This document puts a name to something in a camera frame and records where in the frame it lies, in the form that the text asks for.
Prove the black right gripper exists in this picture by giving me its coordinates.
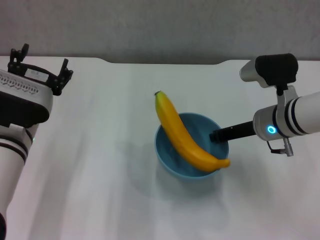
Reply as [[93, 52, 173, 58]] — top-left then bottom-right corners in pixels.
[[208, 121, 256, 144]]

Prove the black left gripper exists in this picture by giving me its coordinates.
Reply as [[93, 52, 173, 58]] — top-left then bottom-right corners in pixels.
[[7, 43, 74, 96]]

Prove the yellow banana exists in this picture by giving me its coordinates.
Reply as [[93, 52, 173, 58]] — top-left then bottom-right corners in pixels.
[[153, 90, 231, 173]]

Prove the blue bowl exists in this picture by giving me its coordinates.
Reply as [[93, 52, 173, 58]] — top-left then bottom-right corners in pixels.
[[154, 112, 230, 182]]

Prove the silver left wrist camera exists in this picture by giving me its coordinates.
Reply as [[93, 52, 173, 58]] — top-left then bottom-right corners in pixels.
[[0, 68, 55, 129]]

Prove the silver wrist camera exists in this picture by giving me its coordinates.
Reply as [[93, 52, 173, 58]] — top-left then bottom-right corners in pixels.
[[239, 53, 299, 89], [0, 68, 55, 129]]

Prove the right arm cable connector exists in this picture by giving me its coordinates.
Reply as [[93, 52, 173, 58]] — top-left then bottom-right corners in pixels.
[[266, 137, 294, 158]]

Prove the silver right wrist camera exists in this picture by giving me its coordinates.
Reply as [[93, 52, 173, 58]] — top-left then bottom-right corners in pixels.
[[239, 53, 299, 89]]

